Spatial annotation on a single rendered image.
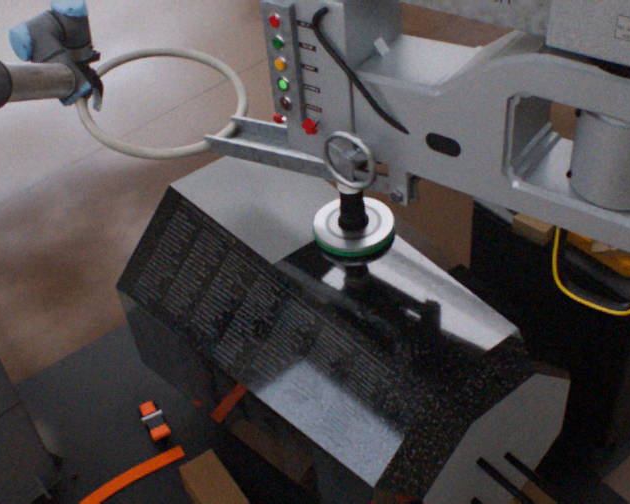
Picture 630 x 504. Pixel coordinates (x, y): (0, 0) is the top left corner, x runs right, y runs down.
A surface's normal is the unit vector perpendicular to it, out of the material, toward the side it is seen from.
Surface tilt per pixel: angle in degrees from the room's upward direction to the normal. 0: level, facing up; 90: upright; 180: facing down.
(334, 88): 90
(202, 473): 0
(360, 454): 45
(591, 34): 90
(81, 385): 0
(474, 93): 90
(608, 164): 90
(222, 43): 0
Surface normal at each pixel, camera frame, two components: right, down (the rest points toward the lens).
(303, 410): -0.59, -0.18
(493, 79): -0.60, 0.58
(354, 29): 0.80, 0.36
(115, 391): -0.08, -0.74
